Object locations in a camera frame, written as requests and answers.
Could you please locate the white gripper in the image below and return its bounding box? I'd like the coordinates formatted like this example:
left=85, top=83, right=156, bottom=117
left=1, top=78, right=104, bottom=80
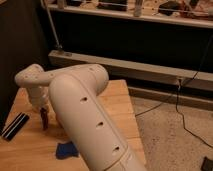
left=29, top=87, right=49, bottom=112

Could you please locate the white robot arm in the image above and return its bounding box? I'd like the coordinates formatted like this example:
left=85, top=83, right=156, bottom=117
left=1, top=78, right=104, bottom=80
left=15, top=64, right=147, bottom=171

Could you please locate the black striped rectangular block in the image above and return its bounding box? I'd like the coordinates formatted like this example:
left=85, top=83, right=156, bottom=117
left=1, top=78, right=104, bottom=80
left=2, top=113, right=29, bottom=141

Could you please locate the blue cloth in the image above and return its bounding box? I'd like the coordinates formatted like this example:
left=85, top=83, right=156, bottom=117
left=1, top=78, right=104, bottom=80
left=55, top=141, right=79, bottom=159

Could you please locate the metal pole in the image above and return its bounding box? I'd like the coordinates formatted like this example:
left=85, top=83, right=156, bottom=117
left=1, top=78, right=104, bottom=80
left=43, top=0, right=63, bottom=52

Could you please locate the wooden shelf with clutter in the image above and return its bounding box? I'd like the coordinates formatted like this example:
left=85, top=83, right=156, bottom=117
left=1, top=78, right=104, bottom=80
left=41, top=0, right=213, bottom=29

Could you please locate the black box on floor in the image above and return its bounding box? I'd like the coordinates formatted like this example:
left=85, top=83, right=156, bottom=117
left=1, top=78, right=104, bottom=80
left=201, top=157, right=213, bottom=171

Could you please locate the black cable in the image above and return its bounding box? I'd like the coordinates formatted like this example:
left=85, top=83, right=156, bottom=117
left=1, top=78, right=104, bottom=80
left=134, top=33, right=213, bottom=149

